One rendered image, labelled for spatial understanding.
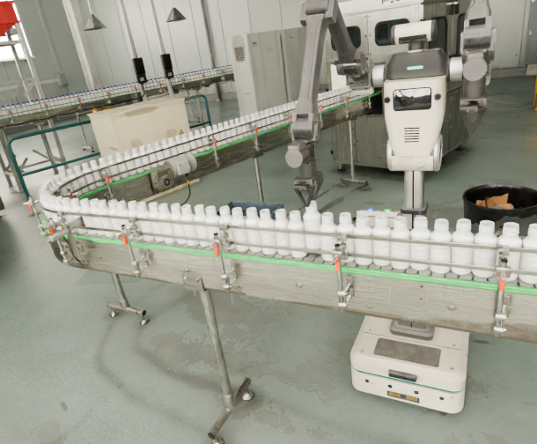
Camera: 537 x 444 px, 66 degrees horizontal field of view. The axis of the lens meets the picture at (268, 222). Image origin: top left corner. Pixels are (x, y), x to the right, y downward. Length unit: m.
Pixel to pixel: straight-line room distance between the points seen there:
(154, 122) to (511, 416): 4.81
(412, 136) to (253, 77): 5.77
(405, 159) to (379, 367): 0.98
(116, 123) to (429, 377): 4.44
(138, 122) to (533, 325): 4.90
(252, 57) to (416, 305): 6.38
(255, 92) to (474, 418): 6.16
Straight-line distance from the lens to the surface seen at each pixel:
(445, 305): 1.39
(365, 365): 2.16
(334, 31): 1.60
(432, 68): 1.85
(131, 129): 5.51
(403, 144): 1.83
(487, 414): 2.35
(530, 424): 2.36
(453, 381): 2.12
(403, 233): 1.32
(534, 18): 13.19
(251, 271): 1.56
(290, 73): 8.10
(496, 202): 3.11
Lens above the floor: 1.71
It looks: 23 degrees down
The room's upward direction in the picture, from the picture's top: 8 degrees counter-clockwise
